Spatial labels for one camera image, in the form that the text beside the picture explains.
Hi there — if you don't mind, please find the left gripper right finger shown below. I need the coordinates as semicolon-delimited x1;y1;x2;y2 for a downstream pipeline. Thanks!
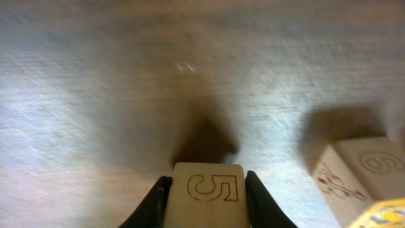
245;170;297;228

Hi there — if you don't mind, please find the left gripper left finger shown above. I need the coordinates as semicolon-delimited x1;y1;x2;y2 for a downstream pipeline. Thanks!
119;176;173;228

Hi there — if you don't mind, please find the yellow S block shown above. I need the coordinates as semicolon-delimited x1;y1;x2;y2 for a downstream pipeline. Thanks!
312;137;404;227
163;162;251;228

